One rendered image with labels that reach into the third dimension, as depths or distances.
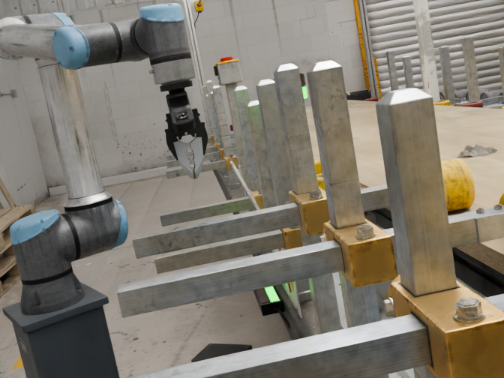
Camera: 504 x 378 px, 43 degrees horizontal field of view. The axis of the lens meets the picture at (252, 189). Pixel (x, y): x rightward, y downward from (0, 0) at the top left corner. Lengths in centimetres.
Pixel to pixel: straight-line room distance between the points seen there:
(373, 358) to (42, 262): 154
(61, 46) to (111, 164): 787
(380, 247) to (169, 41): 81
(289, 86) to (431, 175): 51
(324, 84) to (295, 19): 850
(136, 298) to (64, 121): 131
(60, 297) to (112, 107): 736
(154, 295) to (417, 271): 31
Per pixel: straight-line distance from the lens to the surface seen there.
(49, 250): 195
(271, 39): 917
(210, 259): 123
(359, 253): 70
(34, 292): 198
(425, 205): 51
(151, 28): 139
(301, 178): 100
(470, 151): 151
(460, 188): 101
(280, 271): 72
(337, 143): 74
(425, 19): 302
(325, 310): 106
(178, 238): 96
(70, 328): 197
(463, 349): 48
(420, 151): 51
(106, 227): 200
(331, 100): 74
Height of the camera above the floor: 116
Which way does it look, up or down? 10 degrees down
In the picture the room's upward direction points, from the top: 10 degrees counter-clockwise
